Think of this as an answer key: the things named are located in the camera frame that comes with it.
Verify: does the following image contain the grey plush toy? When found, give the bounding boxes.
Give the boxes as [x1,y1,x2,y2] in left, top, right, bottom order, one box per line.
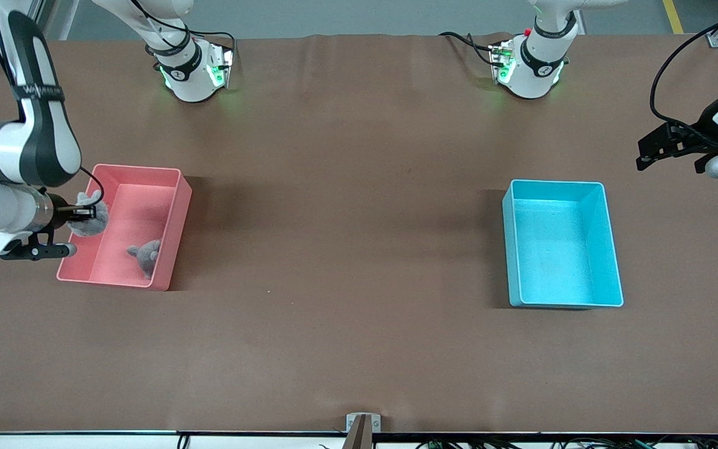
[127,239,161,280]
[66,190,111,238]

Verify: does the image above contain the pink plastic box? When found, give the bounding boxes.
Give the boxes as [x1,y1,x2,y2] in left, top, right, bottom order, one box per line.
[57,163,193,292]

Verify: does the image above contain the blue plastic box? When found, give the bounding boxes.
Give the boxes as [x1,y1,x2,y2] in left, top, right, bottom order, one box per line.
[502,179,625,309]

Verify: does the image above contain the brown table cover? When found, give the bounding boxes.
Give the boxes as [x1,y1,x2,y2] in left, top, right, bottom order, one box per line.
[0,32,718,435]

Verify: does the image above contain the metal base connector bracket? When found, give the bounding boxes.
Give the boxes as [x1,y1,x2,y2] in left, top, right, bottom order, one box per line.
[489,39,517,86]
[205,41,235,89]

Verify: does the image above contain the black base cable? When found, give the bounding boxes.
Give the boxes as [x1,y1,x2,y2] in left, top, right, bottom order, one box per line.
[439,31,503,66]
[194,30,238,63]

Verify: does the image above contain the white table edge rail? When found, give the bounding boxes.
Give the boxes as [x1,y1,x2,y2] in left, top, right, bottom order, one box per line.
[0,430,718,449]

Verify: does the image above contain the small metal mounting bracket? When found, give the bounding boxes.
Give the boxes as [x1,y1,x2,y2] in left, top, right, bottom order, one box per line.
[346,413,381,434]

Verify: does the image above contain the brown camera post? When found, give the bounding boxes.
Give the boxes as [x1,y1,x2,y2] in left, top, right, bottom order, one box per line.
[342,415,373,449]

